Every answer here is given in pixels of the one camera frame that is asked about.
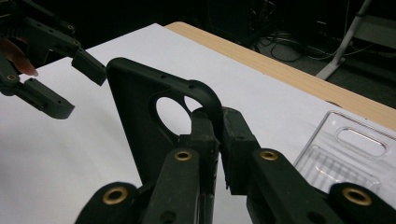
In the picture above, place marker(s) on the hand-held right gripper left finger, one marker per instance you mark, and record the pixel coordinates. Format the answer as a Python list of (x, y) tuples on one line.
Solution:
[(202, 137)]

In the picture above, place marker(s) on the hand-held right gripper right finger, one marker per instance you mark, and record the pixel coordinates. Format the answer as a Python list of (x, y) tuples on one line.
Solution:
[(239, 146)]

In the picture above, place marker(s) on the white table mat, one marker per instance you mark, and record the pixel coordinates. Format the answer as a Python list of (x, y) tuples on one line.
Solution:
[(77, 155)]

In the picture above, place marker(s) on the clear plastic packaging tray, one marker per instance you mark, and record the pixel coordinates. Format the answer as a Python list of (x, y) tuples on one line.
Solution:
[(351, 161)]

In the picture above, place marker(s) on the white-legged wooden desk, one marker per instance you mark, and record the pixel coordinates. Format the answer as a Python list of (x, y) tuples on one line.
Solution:
[(342, 40)]

